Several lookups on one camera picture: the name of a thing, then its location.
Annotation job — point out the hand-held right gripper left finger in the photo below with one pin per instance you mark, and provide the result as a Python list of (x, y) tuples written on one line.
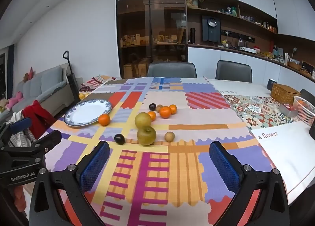
[(94, 164)]

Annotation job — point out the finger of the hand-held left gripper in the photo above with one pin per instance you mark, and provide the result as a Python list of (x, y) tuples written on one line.
[(21, 125), (50, 139)]

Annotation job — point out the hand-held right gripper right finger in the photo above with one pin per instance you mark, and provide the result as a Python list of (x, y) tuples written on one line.
[(224, 169)]

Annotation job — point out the dark purple plum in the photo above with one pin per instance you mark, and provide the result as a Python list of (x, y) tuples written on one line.
[(119, 139), (152, 107)]

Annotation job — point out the blue rimmed white plate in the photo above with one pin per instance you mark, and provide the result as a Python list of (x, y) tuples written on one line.
[(86, 115)]

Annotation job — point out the small orange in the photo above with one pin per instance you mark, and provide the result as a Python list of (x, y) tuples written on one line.
[(152, 115), (104, 119), (173, 108)]

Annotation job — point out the green pear front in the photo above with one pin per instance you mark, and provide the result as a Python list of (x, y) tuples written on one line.
[(146, 135)]

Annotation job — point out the green pear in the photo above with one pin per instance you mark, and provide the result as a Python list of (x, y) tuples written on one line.
[(142, 119), (146, 135)]

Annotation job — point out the brown kiwi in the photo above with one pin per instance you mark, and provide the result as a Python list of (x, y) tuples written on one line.
[(169, 136), (159, 108)]

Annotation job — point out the green pear back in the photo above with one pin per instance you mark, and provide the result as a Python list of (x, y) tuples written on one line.
[(142, 119)]

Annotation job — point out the large orange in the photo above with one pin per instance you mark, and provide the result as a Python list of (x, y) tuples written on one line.
[(165, 112)]

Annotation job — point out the grey striped cloth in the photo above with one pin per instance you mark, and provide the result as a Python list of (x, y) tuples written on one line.
[(17, 120)]

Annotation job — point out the red cloth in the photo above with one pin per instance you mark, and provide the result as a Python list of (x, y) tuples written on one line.
[(39, 115)]

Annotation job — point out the pink plush toy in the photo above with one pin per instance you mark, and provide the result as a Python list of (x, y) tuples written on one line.
[(14, 100)]

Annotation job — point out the grey sofa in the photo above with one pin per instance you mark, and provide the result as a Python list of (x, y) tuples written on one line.
[(46, 80)]

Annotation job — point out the red plush toy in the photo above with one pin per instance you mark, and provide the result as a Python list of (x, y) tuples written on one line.
[(30, 74)]

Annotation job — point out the colourful patchwork tablecloth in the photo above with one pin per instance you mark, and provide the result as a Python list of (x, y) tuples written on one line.
[(172, 167)]

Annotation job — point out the yellow toy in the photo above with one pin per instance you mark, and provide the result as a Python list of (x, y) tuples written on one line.
[(82, 96)]

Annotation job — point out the white printed tablecloth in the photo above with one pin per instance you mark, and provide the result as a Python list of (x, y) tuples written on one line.
[(283, 154)]

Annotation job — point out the black upright vacuum cleaner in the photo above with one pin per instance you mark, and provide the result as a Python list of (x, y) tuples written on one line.
[(71, 78)]

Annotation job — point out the tile patterned mat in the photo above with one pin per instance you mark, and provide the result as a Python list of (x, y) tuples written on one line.
[(258, 112)]

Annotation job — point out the striped folded cloth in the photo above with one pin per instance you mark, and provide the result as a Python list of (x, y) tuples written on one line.
[(96, 83)]

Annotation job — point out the red tin box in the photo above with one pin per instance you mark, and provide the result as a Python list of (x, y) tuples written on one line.
[(288, 110)]

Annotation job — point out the white plastic basket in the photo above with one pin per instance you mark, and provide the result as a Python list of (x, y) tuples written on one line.
[(301, 115)]

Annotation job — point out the black round object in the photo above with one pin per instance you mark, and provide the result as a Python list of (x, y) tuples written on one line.
[(312, 130)]

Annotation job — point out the small dark speaker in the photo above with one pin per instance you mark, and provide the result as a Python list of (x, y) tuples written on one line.
[(271, 84)]

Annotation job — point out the wicker basket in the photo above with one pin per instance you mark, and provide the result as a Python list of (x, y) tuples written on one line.
[(285, 93)]

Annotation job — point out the grey dining chair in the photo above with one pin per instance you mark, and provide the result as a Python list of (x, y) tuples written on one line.
[(172, 69), (307, 93), (233, 70)]

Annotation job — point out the white lower cabinet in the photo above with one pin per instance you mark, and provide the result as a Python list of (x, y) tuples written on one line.
[(209, 56)]

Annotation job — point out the black thermos bottle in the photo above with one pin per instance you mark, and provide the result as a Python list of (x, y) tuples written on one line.
[(192, 35)]

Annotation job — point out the dark glass display cabinet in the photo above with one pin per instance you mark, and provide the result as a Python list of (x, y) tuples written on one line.
[(150, 31)]

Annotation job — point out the beige teddy bear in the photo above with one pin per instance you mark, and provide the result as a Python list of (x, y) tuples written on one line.
[(189, 2)]

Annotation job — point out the black wall water dispenser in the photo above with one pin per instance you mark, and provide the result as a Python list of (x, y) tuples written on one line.
[(211, 30)]

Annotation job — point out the wooden wall shelf unit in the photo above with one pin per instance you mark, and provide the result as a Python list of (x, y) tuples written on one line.
[(228, 22)]

